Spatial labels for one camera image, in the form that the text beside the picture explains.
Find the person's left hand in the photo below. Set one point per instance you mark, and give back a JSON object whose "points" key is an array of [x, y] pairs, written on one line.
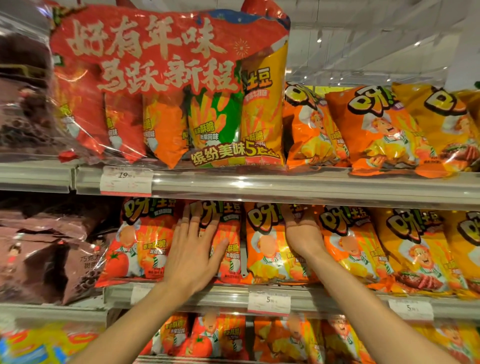
{"points": [[191, 262]]}

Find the metal store shelving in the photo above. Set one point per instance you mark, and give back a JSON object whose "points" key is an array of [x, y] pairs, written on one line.
{"points": [[300, 187]]}

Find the yellow chef snack bag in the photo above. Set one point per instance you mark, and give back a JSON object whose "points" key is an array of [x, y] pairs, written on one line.
{"points": [[416, 255], [467, 251]]}

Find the large red multipack snack bag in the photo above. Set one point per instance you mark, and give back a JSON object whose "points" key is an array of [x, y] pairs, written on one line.
{"points": [[150, 45]]}

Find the white price tag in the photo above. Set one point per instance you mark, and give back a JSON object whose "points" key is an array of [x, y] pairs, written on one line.
{"points": [[269, 303], [139, 294], [126, 182], [411, 309]]}

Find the orange potato stick bag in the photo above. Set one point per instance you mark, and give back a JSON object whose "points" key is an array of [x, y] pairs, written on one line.
{"points": [[348, 243], [270, 247]]}

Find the person's right hand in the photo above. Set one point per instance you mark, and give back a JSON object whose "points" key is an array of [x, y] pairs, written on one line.
{"points": [[303, 236]]}

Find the person's right forearm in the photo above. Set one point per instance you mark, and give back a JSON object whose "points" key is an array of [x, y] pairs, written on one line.
{"points": [[367, 311]]}

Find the row of orange snack bags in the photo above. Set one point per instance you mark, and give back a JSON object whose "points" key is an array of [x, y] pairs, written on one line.
{"points": [[285, 337], [375, 131]]}

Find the row of red tomato chip bags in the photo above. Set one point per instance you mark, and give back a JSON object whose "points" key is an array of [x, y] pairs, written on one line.
{"points": [[210, 337]]}

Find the person's left forearm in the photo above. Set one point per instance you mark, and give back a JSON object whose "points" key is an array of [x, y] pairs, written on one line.
{"points": [[135, 326]]}

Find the yellow background board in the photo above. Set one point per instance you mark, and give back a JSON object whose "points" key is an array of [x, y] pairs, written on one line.
{"points": [[330, 89]]}

